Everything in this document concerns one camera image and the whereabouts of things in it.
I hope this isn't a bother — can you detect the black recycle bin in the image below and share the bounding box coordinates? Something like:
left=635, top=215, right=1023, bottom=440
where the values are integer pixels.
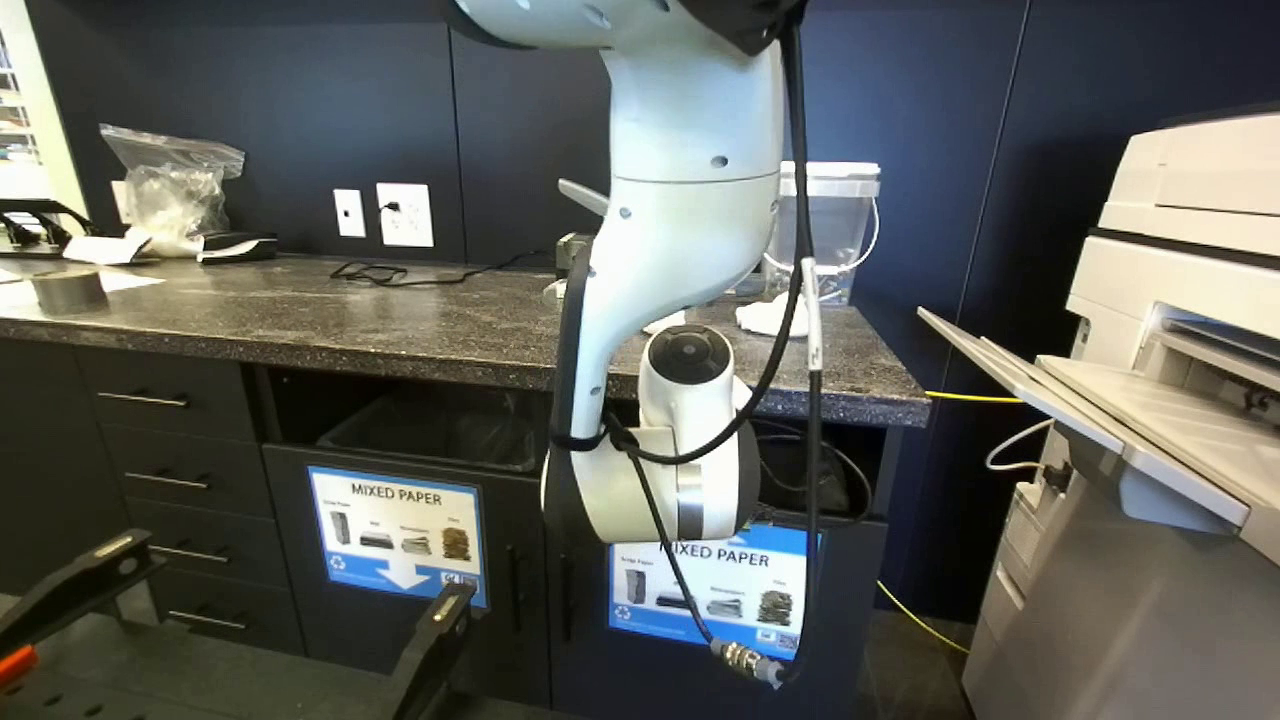
left=316, top=386, right=543, bottom=472
left=752, top=418, right=889, bottom=523

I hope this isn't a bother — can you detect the clear plastic lidded container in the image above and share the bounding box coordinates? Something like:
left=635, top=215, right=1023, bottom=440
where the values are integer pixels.
left=765, top=156, right=889, bottom=312

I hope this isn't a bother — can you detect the blue mixed paper sign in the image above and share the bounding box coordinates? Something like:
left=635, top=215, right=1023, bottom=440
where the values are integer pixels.
left=303, top=459, right=487, bottom=610
left=606, top=521, right=812, bottom=668

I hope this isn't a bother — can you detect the white double outlet plate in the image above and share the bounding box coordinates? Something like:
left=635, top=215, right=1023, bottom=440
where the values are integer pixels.
left=371, top=178, right=438, bottom=252

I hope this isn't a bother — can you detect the clear crumpled plastic bag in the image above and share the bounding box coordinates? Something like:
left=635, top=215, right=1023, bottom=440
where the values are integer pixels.
left=98, top=118, right=253, bottom=254

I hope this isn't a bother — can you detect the flat white paper sheet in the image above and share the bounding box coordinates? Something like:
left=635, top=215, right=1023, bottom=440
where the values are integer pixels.
left=93, top=269, right=168, bottom=296

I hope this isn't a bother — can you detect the white folded paper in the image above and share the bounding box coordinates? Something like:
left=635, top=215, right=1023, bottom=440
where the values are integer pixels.
left=61, top=229, right=159, bottom=272

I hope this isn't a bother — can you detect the large white office printer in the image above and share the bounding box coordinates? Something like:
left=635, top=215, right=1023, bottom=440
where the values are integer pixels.
left=918, top=110, right=1280, bottom=720

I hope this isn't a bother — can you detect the black office device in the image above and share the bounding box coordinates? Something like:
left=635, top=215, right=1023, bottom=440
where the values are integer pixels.
left=0, top=195, right=98, bottom=259

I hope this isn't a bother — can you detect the small orange clip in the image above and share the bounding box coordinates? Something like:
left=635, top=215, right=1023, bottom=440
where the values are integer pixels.
left=0, top=640, right=38, bottom=692

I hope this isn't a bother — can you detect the white single wall plate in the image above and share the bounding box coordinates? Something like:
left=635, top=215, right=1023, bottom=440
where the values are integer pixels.
left=332, top=185, right=367, bottom=238

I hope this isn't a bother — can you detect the thin yellow cable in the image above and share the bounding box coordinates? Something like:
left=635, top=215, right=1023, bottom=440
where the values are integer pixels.
left=871, top=386, right=1028, bottom=660

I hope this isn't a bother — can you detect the thin white cable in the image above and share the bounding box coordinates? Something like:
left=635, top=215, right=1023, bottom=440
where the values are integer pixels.
left=980, top=417, right=1059, bottom=478

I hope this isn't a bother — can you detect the black drawer with steel handle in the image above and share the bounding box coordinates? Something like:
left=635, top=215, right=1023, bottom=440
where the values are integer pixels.
left=123, top=508, right=293, bottom=591
left=98, top=432, right=271, bottom=515
left=73, top=351, right=257, bottom=442
left=145, top=577, right=303, bottom=656

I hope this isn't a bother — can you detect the black camera mount frame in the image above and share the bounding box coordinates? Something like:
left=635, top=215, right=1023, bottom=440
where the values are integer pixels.
left=0, top=528, right=480, bottom=720

